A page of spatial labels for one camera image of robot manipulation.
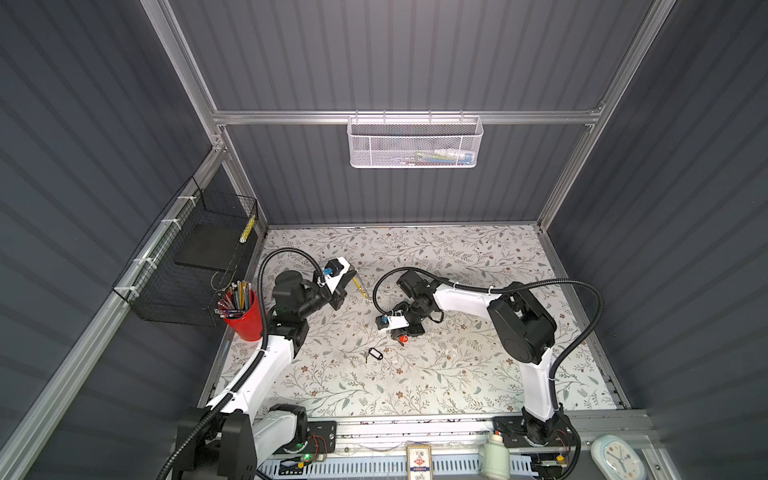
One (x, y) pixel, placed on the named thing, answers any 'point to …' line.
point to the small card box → (419, 462)
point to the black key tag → (375, 353)
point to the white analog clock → (616, 459)
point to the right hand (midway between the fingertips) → (397, 330)
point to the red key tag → (403, 338)
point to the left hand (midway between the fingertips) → (352, 270)
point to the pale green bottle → (494, 459)
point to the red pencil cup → (238, 306)
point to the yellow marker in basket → (247, 230)
